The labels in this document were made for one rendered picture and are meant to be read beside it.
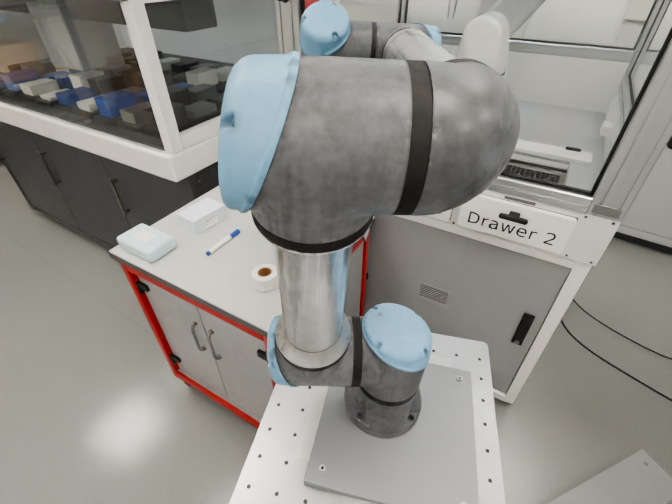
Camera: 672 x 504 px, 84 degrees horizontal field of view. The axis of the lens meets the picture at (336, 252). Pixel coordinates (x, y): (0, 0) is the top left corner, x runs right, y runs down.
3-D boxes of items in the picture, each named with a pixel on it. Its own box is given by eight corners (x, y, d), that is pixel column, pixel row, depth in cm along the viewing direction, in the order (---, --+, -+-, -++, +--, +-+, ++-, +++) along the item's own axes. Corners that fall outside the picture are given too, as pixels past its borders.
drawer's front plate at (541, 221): (561, 254, 102) (577, 221, 95) (456, 224, 113) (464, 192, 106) (561, 251, 103) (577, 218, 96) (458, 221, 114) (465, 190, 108)
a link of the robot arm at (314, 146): (356, 397, 65) (446, 119, 21) (270, 396, 64) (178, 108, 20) (354, 333, 72) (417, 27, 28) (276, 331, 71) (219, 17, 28)
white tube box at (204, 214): (197, 235, 119) (193, 222, 115) (180, 226, 122) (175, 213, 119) (227, 217, 127) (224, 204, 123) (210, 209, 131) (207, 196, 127)
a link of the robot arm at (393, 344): (427, 403, 63) (446, 357, 55) (349, 403, 63) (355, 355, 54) (415, 345, 72) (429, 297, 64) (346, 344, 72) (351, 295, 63)
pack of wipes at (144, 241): (178, 247, 114) (174, 235, 111) (152, 264, 107) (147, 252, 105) (146, 232, 120) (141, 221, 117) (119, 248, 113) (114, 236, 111)
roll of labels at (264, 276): (283, 277, 103) (282, 266, 101) (272, 294, 98) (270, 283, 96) (260, 272, 105) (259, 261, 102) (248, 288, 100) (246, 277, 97)
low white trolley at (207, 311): (293, 465, 136) (269, 332, 88) (175, 387, 160) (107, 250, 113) (364, 351, 175) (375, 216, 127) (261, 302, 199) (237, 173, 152)
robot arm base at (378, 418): (425, 440, 68) (437, 413, 62) (344, 437, 68) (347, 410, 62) (413, 368, 80) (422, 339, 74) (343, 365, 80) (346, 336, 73)
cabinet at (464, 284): (512, 417, 150) (601, 269, 100) (302, 318, 190) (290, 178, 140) (542, 278, 214) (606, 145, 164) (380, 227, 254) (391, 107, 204)
